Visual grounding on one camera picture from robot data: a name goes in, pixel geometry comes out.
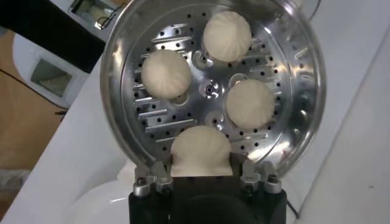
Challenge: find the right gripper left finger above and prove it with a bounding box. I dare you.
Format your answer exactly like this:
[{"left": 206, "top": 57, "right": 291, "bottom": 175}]
[{"left": 133, "top": 161, "right": 174, "bottom": 197}]

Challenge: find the stainless steel steamer basket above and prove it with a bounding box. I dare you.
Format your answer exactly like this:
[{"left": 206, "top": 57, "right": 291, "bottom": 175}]
[{"left": 99, "top": 0, "right": 327, "bottom": 183}]

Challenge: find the white ceramic plate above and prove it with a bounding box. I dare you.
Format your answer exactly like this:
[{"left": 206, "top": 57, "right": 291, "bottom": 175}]
[{"left": 62, "top": 178, "right": 135, "bottom": 224}]

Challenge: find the white steamed baozi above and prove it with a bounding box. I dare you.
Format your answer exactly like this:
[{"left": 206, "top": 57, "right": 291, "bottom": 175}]
[
  {"left": 169, "top": 125, "right": 234, "bottom": 177},
  {"left": 225, "top": 79, "right": 276, "bottom": 130},
  {"left": 140, "top": 49, "right": 192, "bottom": 100},
  {"left": 202, "top": 10, "right": 253, "bottom": 63}
]

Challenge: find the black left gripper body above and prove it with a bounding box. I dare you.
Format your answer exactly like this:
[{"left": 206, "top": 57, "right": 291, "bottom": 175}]
[{"left": 0, "top": 0, "right": 106, "bottom": 74}]

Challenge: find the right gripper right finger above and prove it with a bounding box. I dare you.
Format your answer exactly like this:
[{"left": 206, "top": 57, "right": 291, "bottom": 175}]
[{"left": 240, "top": 159, "right": 283, "bottom": 195}]

